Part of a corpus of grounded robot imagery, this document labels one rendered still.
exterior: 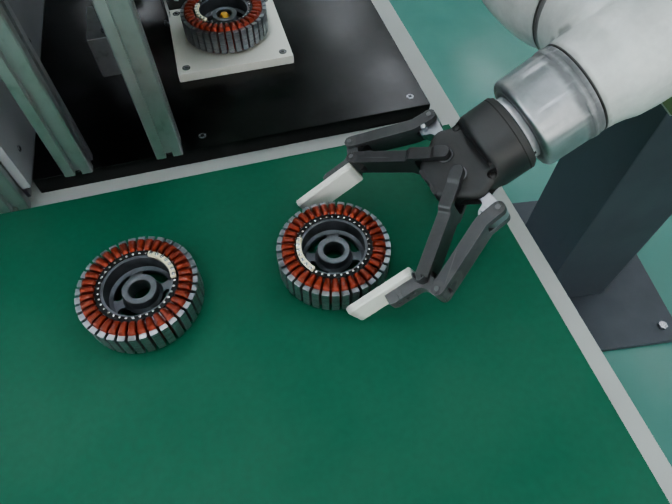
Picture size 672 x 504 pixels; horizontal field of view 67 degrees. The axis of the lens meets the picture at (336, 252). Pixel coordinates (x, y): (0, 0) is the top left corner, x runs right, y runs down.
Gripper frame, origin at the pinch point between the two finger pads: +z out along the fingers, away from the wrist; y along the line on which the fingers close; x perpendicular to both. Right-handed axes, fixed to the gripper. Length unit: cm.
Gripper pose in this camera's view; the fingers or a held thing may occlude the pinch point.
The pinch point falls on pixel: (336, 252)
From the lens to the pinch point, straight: 50.9
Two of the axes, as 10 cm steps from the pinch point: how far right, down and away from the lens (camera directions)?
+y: -3.8, -7.7, 5.1
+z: -8.0, 5.5, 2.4
